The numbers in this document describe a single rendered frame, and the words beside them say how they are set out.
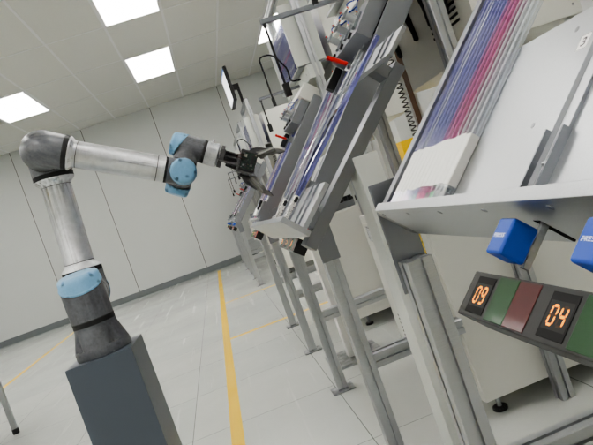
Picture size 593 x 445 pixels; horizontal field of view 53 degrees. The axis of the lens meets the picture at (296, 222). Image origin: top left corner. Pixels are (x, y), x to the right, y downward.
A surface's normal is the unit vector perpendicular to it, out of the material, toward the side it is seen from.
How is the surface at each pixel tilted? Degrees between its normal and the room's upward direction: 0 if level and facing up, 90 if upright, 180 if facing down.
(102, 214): 90
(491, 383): 90
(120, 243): 90
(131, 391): 90
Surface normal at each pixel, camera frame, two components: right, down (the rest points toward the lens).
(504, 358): 0.14, 0.00
